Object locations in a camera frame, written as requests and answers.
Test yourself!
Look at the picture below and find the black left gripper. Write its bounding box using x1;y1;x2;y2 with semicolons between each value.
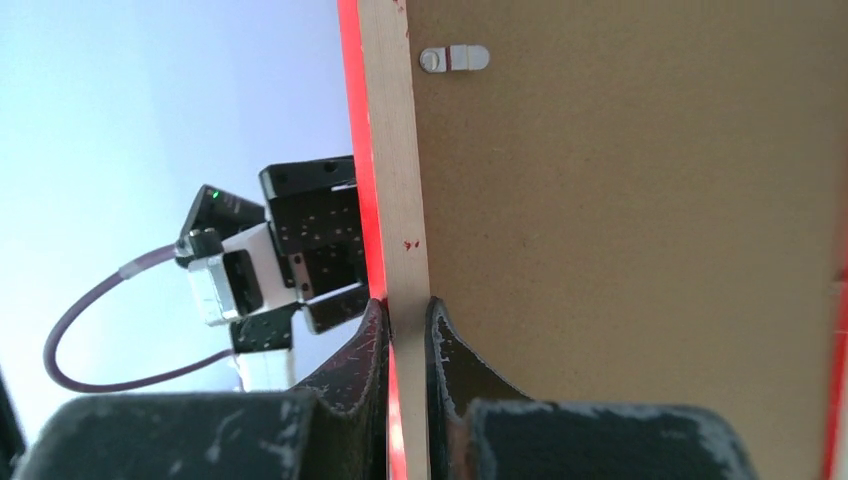
259;156;370;334

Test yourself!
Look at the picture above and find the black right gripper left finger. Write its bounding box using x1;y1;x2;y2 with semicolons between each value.
15;300;390;479

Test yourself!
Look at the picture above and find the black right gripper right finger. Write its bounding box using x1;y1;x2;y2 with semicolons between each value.
425;297;758;479

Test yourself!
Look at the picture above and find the brown fibreboard backing board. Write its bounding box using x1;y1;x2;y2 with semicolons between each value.
406;1;847;479

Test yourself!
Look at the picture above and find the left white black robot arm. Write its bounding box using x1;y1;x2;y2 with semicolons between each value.
174;156;370;391

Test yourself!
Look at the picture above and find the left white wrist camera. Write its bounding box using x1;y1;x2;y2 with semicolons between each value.
187;223;298;326

